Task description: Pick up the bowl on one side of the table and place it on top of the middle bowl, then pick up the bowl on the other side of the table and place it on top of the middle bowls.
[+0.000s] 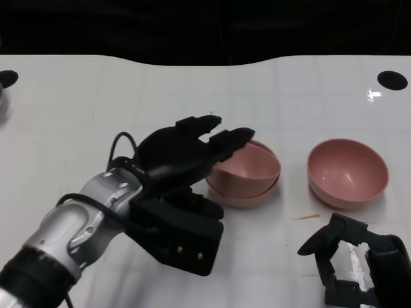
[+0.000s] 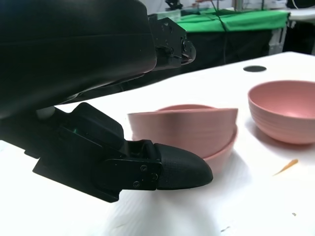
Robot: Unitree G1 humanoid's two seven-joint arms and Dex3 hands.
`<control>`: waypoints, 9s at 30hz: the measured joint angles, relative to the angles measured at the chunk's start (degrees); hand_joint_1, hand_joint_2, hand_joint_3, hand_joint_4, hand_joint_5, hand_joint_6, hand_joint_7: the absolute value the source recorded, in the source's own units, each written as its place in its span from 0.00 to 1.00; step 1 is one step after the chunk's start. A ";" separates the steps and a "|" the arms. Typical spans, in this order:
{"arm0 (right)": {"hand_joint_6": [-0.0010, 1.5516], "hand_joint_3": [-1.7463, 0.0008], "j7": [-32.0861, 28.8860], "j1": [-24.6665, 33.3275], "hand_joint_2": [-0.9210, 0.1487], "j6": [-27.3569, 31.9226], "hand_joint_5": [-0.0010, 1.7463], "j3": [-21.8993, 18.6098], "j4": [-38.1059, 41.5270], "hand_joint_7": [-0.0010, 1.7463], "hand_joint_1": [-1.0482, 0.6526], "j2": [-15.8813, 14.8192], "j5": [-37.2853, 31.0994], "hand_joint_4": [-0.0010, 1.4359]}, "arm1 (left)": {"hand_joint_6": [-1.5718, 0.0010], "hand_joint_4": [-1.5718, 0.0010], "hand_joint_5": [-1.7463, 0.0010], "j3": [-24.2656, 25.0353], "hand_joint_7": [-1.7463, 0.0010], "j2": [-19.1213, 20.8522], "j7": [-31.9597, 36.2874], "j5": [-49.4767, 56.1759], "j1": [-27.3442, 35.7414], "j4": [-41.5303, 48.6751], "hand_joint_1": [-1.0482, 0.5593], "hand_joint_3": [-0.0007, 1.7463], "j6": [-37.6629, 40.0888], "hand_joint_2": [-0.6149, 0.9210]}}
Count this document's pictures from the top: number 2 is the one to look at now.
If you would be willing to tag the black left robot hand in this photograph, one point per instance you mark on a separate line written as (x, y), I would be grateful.
(73, 49)

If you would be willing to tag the white metal frame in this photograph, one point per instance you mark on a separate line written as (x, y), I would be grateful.
(275, 41)

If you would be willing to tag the small orange sliver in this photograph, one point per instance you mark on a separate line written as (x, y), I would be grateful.
(286, 166)

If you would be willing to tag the green table cloth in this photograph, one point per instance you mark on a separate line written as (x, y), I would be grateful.
(246, 22)

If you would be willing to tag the black round table hole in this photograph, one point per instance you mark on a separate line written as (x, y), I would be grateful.
(254, 68)

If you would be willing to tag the pink ribbed plastic bowl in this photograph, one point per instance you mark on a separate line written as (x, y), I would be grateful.
(182, 130)
(219, 159)
(283, 127)

